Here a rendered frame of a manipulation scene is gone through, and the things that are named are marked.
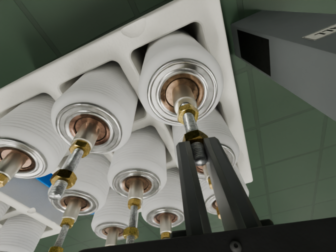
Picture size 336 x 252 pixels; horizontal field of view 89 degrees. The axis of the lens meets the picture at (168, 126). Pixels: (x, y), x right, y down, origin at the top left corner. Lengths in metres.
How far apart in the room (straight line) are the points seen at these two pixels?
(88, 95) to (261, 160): 0.64
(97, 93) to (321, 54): 0.23
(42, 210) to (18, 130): 0.36
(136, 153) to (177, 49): 0.16
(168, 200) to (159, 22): 0.29
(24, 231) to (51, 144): 0.37
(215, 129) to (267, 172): 0.57
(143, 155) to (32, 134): 0.15
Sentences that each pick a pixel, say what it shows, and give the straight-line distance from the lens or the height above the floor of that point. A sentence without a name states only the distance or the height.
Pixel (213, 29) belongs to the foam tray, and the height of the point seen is 0.18.
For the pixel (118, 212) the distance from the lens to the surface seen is 0.40.
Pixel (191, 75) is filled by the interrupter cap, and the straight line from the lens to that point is 0.18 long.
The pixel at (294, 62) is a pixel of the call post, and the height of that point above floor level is 0.22.
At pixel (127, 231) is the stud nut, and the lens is 0.25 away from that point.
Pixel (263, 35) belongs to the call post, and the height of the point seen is 0.15.
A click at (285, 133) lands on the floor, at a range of 0.67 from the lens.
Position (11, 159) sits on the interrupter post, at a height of 0.26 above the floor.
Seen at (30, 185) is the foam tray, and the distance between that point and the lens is 0.59.
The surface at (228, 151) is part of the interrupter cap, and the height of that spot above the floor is 0.25.
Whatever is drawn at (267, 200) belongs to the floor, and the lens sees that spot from 0.97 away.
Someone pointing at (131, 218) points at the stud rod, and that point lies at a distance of 0.26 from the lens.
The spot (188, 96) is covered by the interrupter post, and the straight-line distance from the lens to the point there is 0.16.
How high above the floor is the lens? 0.42
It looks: 55 degrees down
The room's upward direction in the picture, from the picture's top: 175 degrees clockwise
